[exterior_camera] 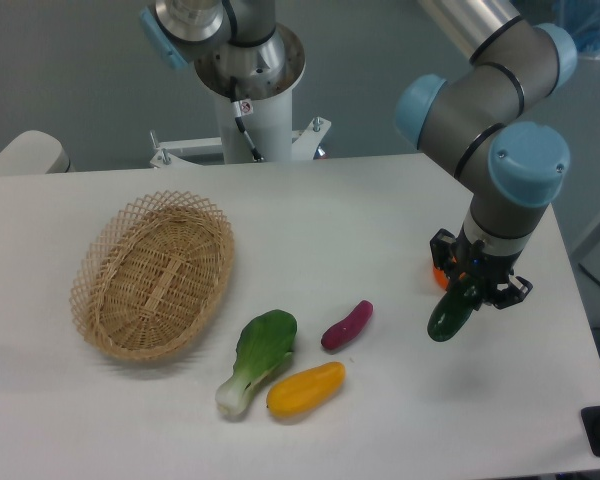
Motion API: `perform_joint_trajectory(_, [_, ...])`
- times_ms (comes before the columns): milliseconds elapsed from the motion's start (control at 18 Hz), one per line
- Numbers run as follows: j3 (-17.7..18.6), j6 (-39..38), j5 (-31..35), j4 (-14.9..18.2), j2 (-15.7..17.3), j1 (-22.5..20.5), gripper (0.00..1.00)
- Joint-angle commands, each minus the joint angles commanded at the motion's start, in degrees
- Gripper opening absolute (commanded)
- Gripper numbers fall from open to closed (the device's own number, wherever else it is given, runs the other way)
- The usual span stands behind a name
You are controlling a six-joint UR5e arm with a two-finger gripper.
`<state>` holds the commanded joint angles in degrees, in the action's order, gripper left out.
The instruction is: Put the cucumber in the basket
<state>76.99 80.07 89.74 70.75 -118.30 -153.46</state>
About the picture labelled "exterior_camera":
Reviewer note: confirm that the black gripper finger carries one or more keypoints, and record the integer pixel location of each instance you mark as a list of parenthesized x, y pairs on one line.
[(442, 246), (504, 293)]

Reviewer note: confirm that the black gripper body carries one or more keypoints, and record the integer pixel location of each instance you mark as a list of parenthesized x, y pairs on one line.
[(472, 259)]

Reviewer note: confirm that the dark green cucumber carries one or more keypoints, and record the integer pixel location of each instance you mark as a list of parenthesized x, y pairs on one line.
[(454, 309)]

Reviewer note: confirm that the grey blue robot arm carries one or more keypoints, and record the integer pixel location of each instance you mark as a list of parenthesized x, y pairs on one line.
[(472, 128)]

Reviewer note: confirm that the woven wicker oval basket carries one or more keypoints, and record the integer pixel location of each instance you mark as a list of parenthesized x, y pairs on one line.
[(154, 276)]

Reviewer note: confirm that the orange tangerine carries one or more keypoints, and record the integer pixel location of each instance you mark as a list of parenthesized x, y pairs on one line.
[(441, 277)]

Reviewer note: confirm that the purple sweet potato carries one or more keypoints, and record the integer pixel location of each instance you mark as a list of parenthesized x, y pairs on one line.
[(348, 329)]

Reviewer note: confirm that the green bok choy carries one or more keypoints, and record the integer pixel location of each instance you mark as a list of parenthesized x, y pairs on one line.
[(265, 344)]

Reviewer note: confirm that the yellow squash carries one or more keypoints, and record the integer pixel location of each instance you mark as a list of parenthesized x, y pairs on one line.
[(305, 390)]

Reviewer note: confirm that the blue plastic bag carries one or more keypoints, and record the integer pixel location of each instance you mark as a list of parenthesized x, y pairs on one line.
[(581, 19)]

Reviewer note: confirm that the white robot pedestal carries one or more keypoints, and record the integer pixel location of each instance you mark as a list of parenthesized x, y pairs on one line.
[(252, 91)]

